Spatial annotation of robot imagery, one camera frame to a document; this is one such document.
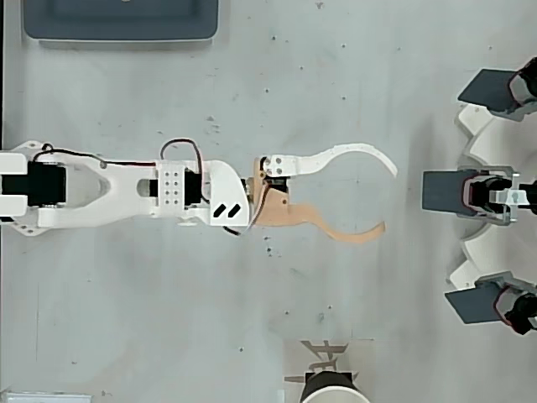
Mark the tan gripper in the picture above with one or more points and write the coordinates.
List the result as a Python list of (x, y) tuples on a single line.
[(274, 204)]

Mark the black paper cup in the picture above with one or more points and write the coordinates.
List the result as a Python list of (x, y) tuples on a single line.
[(335, 396)]

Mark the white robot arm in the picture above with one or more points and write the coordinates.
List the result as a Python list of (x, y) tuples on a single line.
[(113, 189)]

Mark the printed paper mat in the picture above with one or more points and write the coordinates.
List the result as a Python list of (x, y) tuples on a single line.
[(361, 357)]

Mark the white round dispenser base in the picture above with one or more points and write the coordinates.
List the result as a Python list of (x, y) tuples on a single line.
[(495, 138)]

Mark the grey plastic tray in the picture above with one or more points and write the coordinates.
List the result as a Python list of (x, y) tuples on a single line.
[(121, 19)]

